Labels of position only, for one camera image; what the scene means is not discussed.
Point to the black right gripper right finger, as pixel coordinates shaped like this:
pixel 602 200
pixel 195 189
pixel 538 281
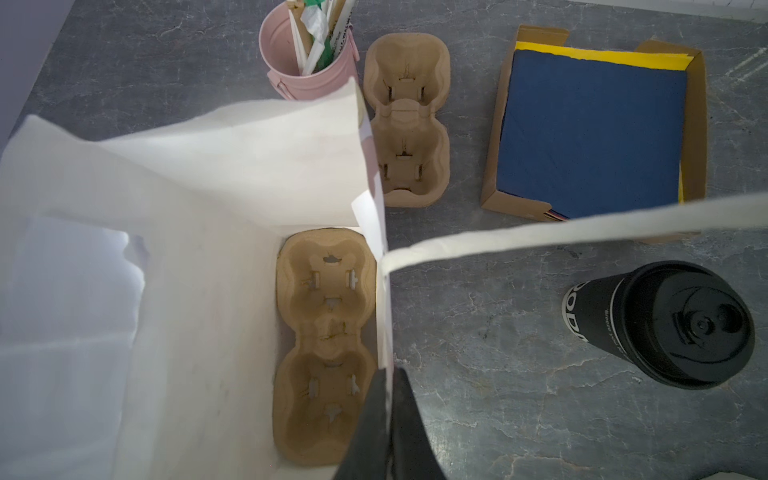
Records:
pixel 412 455

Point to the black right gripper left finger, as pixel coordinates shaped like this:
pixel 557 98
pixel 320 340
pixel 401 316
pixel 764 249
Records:
pixel 367 455

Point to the single pulp cup carrier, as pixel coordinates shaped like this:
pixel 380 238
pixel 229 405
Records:
pixel 325 292

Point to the black paper coffee cup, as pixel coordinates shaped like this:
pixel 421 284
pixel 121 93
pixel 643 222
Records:
pixel 587 310

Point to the white cartoon gift bag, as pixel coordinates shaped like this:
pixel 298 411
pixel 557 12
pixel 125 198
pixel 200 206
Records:
pixel 139 325

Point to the black coffee cup lid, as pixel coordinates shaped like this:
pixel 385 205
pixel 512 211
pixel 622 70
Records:
pixel 684 326

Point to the blue napkin stack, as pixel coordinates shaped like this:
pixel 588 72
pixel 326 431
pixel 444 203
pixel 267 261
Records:
pixel 590 137

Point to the stacked pulp cup carriers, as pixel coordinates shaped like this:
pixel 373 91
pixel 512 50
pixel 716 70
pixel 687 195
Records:
pixel 406 81

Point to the pink metal straw bucket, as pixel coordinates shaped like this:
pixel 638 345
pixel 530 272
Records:
pixel 277 50

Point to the wrapped straws bundle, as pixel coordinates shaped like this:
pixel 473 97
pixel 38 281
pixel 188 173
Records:
pixel 320 30

